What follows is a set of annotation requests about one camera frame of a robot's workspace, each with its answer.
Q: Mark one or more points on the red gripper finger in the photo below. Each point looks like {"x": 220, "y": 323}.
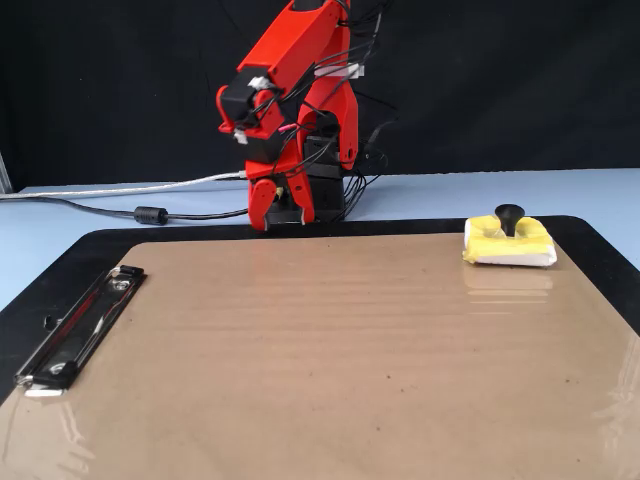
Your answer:
{"x": 303, "y": 200}
{"x": 260, "y": 205}

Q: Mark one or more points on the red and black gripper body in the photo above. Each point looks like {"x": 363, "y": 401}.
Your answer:
{"x": 265, "y": 150}

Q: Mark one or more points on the yellow sponge with black knob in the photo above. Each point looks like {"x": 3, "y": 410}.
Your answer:
{"x": 505, "y": 247}

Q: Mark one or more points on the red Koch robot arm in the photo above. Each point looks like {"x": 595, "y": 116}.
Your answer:
{"x": 295, "y": 40}

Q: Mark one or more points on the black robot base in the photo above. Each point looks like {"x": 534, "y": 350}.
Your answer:
{"x": 327, "y": 195}

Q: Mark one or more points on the black backdrop cloth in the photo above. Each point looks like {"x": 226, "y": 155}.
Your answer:
{"x": 100, "y": 75}

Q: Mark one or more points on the brown clipboard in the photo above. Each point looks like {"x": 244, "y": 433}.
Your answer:
{"x": 300, "y": 400}

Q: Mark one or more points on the silver metal clipboard clip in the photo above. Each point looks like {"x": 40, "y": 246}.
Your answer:
{"x": 75, "y": 330}

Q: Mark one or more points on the grey metal frame post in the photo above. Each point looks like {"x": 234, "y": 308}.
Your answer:
{"x": 4, "y": 175}

